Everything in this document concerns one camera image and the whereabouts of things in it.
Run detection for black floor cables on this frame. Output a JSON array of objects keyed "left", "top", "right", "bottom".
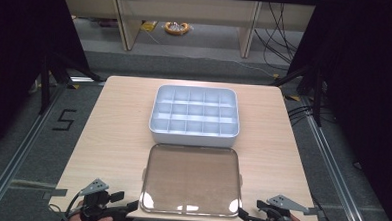
[{"left": 285, "top": 103, "right": 315, "bottom": 128}]

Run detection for grey tape strip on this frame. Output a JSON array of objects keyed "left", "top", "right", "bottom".
[
  {"left": 304, "top": 206, "right": 325, "bottom": 217},
  {"left": 42, "top": 187, "right": 68, "bottom": 202}
]

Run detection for white compartment storage box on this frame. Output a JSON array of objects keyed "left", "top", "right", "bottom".
[{"left": 147, "top": 84, "right": 242, "bottom": 148}]

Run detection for bundle of black hanging cables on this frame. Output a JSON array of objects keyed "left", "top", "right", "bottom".
[{"left": 251, "top": 1, "right": 306, "bottom": 73}]

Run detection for yellow flat packet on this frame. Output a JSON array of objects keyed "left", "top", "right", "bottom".
[{"left": 139, "top": 20, "right": 159, "bottom": 34}]

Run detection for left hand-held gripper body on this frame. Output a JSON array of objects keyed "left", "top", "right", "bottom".
[{"left": 77, "top": 177, "right": 130, "bottom": 221}]

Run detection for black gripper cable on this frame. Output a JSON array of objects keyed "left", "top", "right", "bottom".
[{"left": 59, "top": 190, "right": 83, "bottom": 221}]

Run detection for aluminium floor rail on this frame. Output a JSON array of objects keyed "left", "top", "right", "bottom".
[
  {"left": 297, "top": 94, "right": 377, "bottom": 221},
  {"left": 0, "top": 81, "right": 68, "bottom": 221}
]

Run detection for black curtain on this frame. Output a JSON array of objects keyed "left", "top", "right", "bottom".
[
  {"left": 0, "top": 0, "right": 95, "bottom": 163},
  {"left": 279, "top": 0, "right": 392, "bottom": 221}
]

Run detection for black metal stand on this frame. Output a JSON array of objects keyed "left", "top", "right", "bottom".
[
  {"left": 38, "top": 52, "right": 106, "bottom": 118},
  {"left": 267, "top": 63, "right": 326, "bottom": 128}
]

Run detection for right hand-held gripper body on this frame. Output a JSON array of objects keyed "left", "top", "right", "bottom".
[{"left": 249, "top": 193, "right": 310, "bottom": 221}]

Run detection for yellow cable reel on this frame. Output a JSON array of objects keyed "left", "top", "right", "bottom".
[{"left": 163, "top": 20, "right": 192, "bottom": 37}]

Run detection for clear plastic box lid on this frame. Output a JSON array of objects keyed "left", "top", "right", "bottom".
[{"left": 138, "top": 142, "right": 245, "bottom": 219}]

